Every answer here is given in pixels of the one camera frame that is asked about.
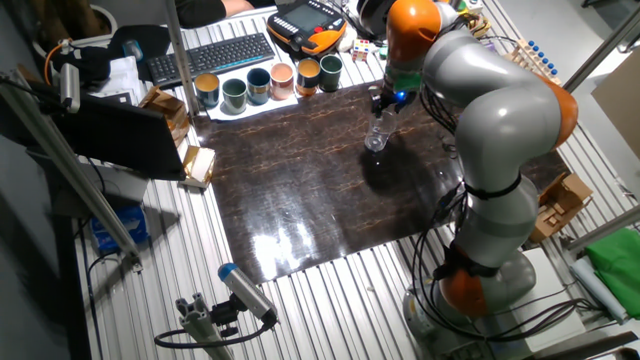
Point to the black filament spool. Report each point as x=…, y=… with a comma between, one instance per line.
x=372, y=17

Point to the black mouse pad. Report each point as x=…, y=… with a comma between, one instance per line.
x=152, y=40

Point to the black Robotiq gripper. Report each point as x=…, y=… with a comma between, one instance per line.
x=396, y=97

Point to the gold white small box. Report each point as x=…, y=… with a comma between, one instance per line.
x=200, y=165

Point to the pink ceramic cup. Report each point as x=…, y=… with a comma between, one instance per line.
x=282, y=82

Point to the silver camera with blue end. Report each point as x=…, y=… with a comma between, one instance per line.
x=247, y=292

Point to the green cloth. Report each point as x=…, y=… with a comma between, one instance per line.
x=617, y=270

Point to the white paper roll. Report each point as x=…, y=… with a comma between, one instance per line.
x=597, y=290

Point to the aluminium frame bar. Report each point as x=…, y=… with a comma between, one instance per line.
x=605, y=230
x=600, y=52

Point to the long diagonal aluminium profile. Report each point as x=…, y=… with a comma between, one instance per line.
x=75, y=175

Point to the white round object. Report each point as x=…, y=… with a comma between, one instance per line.
x=346, y=44

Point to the brown cardboard sheet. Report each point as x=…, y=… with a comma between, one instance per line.
x=622, y=100

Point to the blue cup with yellow inside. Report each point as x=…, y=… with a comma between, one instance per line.
x=206, y=92

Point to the open brown cardboard box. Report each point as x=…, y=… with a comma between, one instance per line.
x=562, y=205

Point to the Rubik's cube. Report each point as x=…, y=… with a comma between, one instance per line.
x=361, y=50

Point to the clear plastic cup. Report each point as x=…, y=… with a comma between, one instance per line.
x=379, y=135

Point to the blue plastic packet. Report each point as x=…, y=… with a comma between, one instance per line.
x=120, y=227

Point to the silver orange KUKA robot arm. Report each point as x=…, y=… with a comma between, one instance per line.
x=500, y=125

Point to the small brown cardboard box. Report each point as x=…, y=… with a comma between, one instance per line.
x=167, y=112

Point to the orange black teach pendant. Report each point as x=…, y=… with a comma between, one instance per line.
x=307, y=25

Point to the black laptop screen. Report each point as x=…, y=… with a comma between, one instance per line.
x=125, y=135

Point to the dark green ceramic cup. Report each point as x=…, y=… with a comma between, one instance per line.
x=331, y=75

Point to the person's forearm in black sleeve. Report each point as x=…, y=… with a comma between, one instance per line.
x=205, y=11

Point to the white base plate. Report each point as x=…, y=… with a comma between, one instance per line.
x=550, y=280

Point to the aluminium frame pole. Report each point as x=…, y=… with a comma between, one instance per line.
x=180, y=60

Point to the grey aluminium camera mount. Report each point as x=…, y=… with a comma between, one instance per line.
x=200, y=325

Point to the grey computer mouse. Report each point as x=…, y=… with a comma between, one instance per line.
x=133, y=50

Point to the blue cup with gold band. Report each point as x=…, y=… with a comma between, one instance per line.
x=258, y=87

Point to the silver depth camera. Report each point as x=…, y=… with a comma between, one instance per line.
x=69, y=87

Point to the white round pot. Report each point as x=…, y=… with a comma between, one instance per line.
x=113, y=21

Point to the white paper sheet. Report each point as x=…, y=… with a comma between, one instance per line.
x=260, y=107

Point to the dark brown marble mat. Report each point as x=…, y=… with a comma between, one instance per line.
x=310, y=175

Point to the black cloth lump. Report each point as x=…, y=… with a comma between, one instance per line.
x=85, y=65

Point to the navy cup with orange base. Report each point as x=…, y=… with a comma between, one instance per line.
x=308, y=79

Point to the black computer keyboard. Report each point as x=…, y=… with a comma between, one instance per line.
x=215, y=57

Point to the white paper stack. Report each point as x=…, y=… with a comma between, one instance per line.
x=122, y=75

